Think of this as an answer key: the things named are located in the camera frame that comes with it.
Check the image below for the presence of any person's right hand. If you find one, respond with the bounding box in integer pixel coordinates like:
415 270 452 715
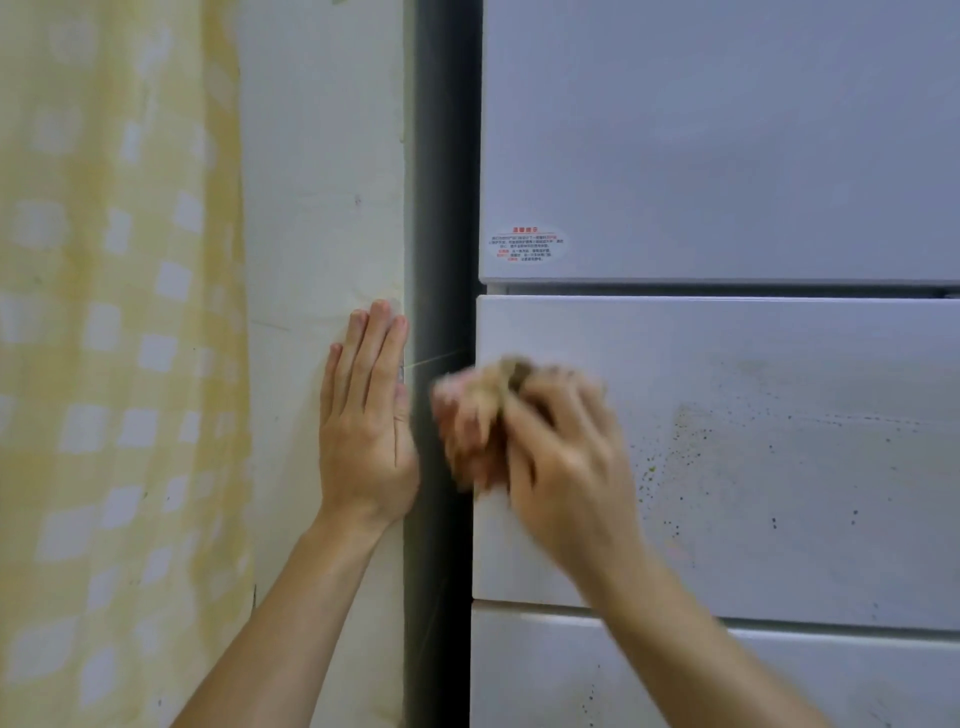
431 357 652 595

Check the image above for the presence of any person's left hand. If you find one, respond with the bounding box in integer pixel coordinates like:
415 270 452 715
318 299 422 531

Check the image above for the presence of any beige cleaning cloth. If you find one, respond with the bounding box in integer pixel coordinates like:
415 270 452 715
432 356 555 493

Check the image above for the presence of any person's right forearm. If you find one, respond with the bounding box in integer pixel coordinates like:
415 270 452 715
579 541 835 728

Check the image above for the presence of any person's left forearm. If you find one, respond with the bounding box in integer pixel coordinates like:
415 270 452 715
170 510 400 728

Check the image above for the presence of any white sticker with red print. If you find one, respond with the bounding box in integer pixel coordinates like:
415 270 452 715
489 224 570 265

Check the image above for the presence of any white refrigerator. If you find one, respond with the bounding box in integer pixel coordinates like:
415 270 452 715
408 0 960 728

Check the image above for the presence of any yellow checked curtain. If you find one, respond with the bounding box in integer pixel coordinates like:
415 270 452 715
0 0 258 728

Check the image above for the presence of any white refrigerator drawer front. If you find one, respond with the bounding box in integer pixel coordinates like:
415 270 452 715
469 604 960 728
471 294 960 633

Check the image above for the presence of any large white refrigerator door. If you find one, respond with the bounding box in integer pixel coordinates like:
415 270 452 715
478 0 960 288

